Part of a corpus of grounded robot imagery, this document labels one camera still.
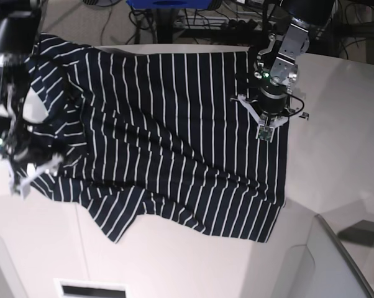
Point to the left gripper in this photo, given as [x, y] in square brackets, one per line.
[272, 99]

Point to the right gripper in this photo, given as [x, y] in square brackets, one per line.
[24, 145]

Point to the navy white striped t-shirt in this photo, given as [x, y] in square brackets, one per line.
[158, 135]

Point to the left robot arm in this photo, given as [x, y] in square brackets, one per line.
[275, 67]

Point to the black power strip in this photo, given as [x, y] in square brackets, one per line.
[244, 24]

